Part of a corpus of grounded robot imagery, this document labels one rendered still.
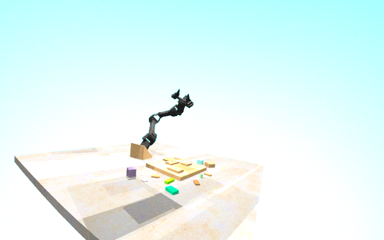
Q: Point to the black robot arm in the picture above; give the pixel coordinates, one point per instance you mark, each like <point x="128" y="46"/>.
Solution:
<point x="151" y="136"/>

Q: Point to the turquoise rectangular block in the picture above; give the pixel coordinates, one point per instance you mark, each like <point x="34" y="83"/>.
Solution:
<point x="172" y="190"/>

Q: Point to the light blue block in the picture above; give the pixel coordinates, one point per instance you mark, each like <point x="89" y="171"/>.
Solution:
<point x="200" y="161"/>

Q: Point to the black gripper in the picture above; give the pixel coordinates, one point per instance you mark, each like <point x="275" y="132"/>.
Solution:
<point x="181" y="102"/>

